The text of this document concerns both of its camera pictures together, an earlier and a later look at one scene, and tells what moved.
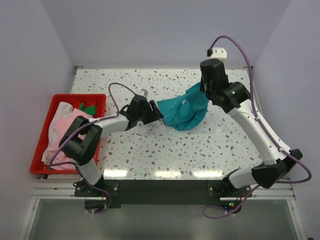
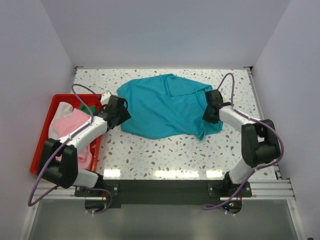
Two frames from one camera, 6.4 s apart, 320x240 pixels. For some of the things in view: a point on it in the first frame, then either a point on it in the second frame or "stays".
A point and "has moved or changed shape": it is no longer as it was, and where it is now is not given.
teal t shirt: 186,112 has moved or changed shape
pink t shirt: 61,125 stays
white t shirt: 62,109 stays
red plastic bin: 98,100 stays
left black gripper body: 141,116 → 123,116
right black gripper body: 203,87 → 206,116
